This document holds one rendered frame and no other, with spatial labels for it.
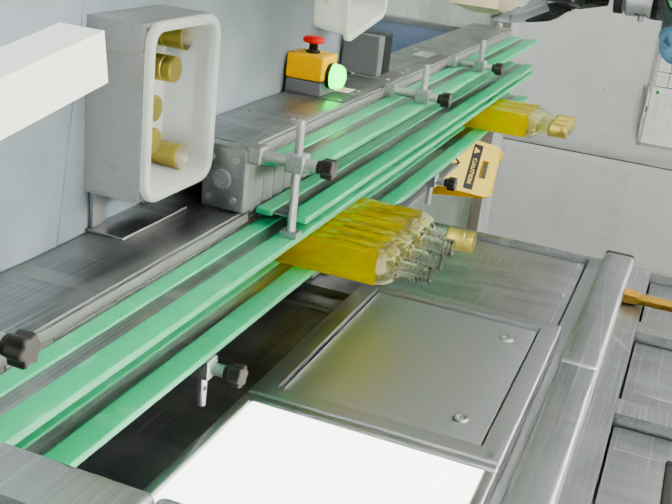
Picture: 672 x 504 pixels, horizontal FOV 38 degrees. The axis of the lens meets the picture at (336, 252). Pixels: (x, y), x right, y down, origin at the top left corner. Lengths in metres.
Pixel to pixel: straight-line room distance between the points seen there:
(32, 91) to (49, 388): 0.31
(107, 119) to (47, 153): 0.09
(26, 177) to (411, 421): 0.56
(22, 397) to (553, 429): 0.70
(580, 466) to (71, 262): 0.69
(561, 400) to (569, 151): 6.05
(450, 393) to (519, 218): 6.25
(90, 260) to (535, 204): 6.47
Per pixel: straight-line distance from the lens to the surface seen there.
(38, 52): 1.09
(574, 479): 1.30
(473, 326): 1.59
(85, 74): 1.14
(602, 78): 7.29
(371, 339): 1.50
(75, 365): 1.02
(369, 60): 2.00
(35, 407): 0.94
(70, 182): 1.26
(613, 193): 7.44
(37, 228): 1.22
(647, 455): 1.43
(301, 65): 1.76
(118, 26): 1.21
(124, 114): 1.22
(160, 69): 1.29
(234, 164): 1.37
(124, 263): 1.20
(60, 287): 1.14
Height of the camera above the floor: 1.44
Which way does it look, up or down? 18 degrees down
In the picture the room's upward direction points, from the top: 104 degrees clockwise
